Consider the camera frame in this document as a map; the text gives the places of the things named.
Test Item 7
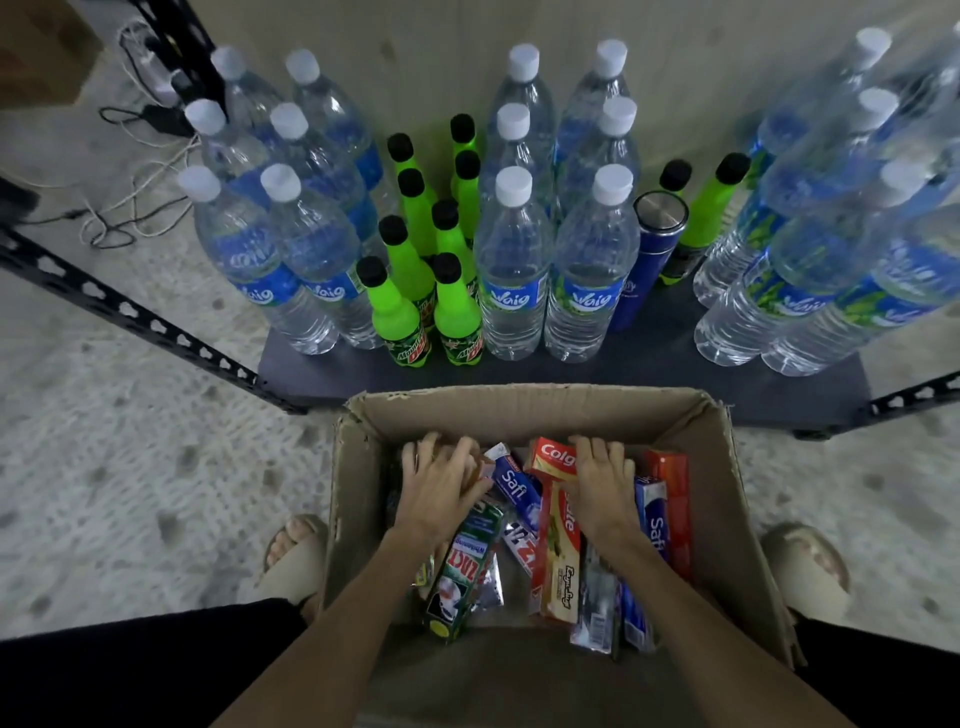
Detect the person's left forearm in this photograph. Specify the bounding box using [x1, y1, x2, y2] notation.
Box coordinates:
[212, 523, 445, 728]

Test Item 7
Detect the beige left sandal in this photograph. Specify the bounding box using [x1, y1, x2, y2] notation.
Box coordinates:
[257, 513, 333, 625]

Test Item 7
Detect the blue steel thermos flask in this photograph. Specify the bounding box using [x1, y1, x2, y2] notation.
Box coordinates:
[607, 190, 690, 334]

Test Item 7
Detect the silver foil packet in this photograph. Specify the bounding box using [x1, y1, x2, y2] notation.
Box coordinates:
[471, 553, 507, 613]

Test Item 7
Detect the plain red toothpaste box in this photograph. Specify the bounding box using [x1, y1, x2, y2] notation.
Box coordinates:
[643, 447, 694, 584]

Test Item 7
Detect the person's right hand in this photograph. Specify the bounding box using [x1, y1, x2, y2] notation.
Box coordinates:
[566, 435, 646, 554]

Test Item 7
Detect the group of clear water bottles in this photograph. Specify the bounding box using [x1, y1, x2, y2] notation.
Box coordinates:
[474, 39, 643, 365]
[691, 21, 960, 378]
[177, 45, 399, 357]

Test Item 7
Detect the open brown cardboard box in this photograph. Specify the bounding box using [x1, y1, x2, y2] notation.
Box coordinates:
[321, 383, 805, 728]

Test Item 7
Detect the small blue toothpaste box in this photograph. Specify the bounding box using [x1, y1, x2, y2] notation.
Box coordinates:
[482, 441, 546, 528]

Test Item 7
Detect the red and white toothpaste box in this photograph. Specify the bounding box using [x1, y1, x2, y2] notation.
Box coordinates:
[501, 516, 540, 577]

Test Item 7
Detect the black power adapter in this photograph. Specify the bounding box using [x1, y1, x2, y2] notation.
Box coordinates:
[140, 102, 196, 139]

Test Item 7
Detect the beige right sandal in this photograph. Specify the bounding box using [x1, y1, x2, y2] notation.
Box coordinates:
[759, 522, 854, 625]

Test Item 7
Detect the person's left leg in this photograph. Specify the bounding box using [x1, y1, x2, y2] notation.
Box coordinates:
[0, 597, 310, 728]

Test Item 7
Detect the black metal rack frame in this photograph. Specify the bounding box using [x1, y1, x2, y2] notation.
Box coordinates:
[0, 0, 960, 442]

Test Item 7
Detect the black cable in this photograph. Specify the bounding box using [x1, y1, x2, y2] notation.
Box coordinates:
[15, 106, 195, 252]

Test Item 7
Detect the green black-capped soda bottle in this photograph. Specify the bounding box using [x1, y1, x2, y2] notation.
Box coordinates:
[658, 152, 753, 287]
[658, 158, 694, 198]

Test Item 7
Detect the beige sandal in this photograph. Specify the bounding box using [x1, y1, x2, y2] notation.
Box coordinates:
[257, 513, 333, 625]
[759, 522, 854, 625]

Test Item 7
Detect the dark shelf board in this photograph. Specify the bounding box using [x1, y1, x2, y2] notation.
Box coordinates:
[256, 277, 876, 433]

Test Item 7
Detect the long blue toothpaste box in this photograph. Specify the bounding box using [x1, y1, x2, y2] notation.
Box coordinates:
[621, 475, 672, 654]

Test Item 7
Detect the person's left hand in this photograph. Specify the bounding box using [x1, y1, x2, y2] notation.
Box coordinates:
[393, 431, 496, 541]

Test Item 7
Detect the person's right leg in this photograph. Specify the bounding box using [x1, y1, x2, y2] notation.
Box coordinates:
[793, 616, 960, 728]

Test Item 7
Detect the clear toothbrush pack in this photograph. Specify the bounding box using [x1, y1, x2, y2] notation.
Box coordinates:
[568, 538, 625, 657]

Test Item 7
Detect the person's leg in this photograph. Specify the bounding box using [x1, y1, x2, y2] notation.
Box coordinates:
[0, 597, 310, 728]
[793, 616, 960, 728]

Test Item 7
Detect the cluster of green soda bottles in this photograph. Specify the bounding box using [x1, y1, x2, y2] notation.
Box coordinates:
[355, 112, 486, 369]

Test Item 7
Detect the brown cardboard carton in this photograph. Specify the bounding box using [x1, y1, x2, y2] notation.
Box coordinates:
[0, 0, 104, 110]

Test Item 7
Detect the white cable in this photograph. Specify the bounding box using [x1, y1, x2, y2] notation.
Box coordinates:
[78, 21, 202, 250]

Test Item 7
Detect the short red toothpaste box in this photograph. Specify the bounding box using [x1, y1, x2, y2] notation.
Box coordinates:
[523, 436, 580, 483]

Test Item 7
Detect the person's right forearm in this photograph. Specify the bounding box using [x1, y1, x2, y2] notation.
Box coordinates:
[598, 531, 855, 728]

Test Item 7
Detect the green toothpaste box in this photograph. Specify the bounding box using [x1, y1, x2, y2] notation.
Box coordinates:
[422, 498, 509, 644]

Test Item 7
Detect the red and gold toothpaste box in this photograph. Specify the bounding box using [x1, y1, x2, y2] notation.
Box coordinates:
[529, 480, 584, 625]

